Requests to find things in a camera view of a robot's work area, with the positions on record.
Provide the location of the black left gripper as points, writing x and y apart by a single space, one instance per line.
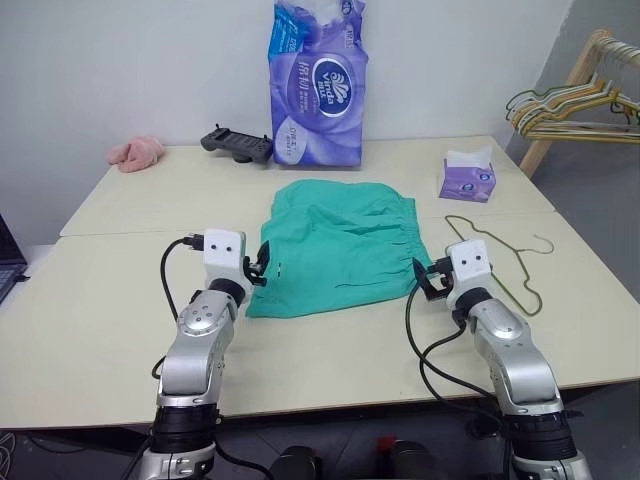
248 270

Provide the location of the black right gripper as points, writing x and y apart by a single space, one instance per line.
440 280

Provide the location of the green shorts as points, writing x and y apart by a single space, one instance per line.
340 250

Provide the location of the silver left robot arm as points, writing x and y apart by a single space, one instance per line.
195 350

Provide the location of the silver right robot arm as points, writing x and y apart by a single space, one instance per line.
515 350

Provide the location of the small purple tissue pack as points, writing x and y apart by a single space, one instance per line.
467 182

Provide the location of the black handheld controller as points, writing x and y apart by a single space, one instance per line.
235 142

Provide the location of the small red part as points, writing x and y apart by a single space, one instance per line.
386 444

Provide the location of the pink fluffy cloth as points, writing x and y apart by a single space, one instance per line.
137 152

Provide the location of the large purple tissue pack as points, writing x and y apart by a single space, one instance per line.
315 100

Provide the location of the dark rounded shape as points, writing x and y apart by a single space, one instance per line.
412 462
295 465

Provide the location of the dark laptop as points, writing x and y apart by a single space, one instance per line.
7 260

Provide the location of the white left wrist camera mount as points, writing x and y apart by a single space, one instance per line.
225 260

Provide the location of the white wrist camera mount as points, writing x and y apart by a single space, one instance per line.
225 260
470 272

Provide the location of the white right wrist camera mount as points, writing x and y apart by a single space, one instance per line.
470 272

